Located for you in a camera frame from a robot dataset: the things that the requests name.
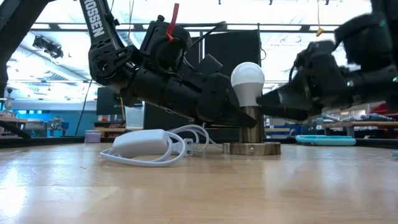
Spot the black camera cable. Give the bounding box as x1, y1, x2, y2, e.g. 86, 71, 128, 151
185, 21, 228, 49
288, 49, 308, 83

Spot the yellow hanging tag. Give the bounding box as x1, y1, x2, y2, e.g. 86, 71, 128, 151
315, 0, 325, 37

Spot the teal calculator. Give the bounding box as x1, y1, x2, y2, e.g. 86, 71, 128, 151
295, 134, 357, 147

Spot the yellow hanging cable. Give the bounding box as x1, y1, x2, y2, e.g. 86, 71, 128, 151
119, 96, 127, 121

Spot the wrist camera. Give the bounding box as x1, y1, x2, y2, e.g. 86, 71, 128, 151
306, 40, 336, 68
139, 14, 193, 75

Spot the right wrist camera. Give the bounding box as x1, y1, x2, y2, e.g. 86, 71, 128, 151
306, 40, 336, 68

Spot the black left camera cable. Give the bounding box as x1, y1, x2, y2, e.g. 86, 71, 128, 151
185, 21, 228, 49

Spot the black ceiling-mounted device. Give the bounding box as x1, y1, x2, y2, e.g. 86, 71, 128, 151
32, 35, 65, 60

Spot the black aluminium table frame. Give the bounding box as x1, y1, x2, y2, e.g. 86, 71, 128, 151
0, 136, 398, 149

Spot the black overhead crossbeam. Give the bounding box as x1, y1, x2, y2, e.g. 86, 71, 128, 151
29, 22, 341, 34

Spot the black hanging cable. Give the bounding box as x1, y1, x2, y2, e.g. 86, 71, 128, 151
75, 79, 94, 136

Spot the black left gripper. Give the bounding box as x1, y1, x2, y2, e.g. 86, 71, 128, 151
121, 54, 257, 128

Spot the red zip tie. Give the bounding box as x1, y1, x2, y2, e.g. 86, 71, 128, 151
165, 2, 180, 44

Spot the white cord with inline switch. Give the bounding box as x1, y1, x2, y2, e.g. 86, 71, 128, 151
99, 124, 223, 168

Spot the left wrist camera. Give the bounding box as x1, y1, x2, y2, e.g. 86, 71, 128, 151
139, 14, 193, 75

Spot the black right camera cable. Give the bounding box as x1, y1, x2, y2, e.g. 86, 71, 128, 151
288, 49, 308, 83

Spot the wooden workbench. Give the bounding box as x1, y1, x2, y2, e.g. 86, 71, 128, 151
0, 116, 34, 140
323, 120, 398, 129

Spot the red storage bin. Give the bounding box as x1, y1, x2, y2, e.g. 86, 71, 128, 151
369, 104, 398, 119

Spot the low cluttered shelf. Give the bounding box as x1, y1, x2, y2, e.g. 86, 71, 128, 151
93, 120, 129, 133

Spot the white lightbulb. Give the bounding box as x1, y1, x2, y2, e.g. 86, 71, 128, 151
230, 61, 266, 108

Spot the translucent plastic bin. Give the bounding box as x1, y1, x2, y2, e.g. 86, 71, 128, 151
124, 105, 146, 129

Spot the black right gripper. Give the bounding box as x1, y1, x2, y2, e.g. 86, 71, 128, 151
256, 67, 355, 121

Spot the brass lamp socket base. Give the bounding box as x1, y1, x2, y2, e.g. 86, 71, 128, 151
222, 105, 282, 156

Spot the black monitor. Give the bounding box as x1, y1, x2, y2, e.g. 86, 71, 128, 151
96, 86, 137, 116

